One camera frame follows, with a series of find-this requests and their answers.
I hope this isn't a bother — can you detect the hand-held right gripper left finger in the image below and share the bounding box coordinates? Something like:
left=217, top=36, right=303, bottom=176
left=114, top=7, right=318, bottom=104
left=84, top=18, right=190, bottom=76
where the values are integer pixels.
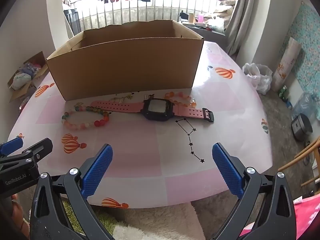
left=29, top=144, right=115, bottom=240

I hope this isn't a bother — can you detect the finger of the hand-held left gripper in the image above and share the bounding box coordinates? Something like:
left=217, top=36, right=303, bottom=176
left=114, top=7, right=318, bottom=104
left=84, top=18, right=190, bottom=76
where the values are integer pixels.
left=0, top=138, right=53, bottom=173
left=0, top=137, right=24, bottom=157

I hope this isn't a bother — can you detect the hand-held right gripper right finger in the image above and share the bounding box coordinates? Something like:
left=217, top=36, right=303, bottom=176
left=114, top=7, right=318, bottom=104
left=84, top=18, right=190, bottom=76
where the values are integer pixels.
left=212, top=142, right=297, bottom=240

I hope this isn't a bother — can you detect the multicolour bead bracelet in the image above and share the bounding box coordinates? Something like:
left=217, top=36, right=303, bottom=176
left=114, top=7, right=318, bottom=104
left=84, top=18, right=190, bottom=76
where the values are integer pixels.
left=62, top=105, right=110, bottom=130

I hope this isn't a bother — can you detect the black wristwatch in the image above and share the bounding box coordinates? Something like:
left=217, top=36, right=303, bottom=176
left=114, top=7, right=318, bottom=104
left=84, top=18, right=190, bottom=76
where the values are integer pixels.
left=90, top=98, right=215, bottom=123

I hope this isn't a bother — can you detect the orange pink bead bracelet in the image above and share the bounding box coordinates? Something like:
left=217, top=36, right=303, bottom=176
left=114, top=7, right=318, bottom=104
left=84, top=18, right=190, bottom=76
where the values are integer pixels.
left=164, top=92, right=197, bottom=108

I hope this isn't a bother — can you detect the brown cardboard box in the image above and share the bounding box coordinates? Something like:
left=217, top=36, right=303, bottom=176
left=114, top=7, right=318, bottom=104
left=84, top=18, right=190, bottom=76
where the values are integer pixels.
left=46, top=19, right=205, bottom=102

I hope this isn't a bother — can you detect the person's left hand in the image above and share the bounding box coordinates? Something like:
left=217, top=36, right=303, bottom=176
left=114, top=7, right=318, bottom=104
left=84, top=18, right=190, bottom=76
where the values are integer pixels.
left=10, top=194, right=30, bottom=239

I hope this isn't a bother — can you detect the green shaggy rug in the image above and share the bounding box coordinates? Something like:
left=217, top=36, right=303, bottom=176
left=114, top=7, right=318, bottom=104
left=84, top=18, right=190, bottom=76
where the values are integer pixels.
left=61, top=200, right=118, bottom=240

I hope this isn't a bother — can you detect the open cardboard box with clutter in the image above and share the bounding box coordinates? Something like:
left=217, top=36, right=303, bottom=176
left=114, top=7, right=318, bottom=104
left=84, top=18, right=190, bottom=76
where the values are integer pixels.
left=7, top=51, right=49, bottom=103

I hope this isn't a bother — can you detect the white fluffy rug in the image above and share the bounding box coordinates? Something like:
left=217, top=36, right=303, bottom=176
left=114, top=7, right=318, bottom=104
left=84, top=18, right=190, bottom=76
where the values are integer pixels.
left=92, top=201, right=208, bottom=240

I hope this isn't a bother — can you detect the wooden chair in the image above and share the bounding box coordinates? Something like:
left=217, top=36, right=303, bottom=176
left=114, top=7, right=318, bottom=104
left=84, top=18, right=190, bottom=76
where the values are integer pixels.
left=277, top=136, right=320, bottom=188

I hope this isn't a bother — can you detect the grey round bin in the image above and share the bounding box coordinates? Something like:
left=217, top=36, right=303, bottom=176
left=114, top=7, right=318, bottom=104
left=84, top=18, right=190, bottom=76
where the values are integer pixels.
left=291, top=113, right=313, bottom=142

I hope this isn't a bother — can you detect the bright pink cloth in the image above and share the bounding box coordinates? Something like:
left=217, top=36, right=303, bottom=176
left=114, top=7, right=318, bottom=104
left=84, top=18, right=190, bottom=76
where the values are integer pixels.
left=240, top=195, right=320, bottom=240

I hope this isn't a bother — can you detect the white plastic bag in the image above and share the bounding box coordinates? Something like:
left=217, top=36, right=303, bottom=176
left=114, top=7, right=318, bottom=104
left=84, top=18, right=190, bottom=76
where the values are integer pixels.
left=242, top=63, right=273, bottom=95

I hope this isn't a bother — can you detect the clear water bottle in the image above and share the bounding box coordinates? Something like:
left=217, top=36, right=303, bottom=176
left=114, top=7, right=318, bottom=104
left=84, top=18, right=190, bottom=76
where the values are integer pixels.
left=291, top=92, right=317, bottom=120

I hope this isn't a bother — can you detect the teal floral cloth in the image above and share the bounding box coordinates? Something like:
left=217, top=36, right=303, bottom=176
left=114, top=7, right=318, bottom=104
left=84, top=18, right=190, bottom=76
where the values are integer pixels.
left=282, top=1, right=320, bottom=100

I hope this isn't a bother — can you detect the grey curtain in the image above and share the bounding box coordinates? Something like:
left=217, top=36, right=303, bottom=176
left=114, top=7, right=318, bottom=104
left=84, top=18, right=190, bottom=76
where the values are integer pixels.
left=225, top=0, right=262, bottom=60

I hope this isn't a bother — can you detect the pile of household clutter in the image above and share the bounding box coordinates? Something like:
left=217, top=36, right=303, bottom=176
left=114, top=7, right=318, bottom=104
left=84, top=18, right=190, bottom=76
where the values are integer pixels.
left=179, top=0, right=235, bottom=33

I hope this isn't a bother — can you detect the white balcony railing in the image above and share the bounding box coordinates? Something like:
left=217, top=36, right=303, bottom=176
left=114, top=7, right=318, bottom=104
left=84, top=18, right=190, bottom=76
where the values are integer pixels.
left=72, top=0, right=217, bottom=29

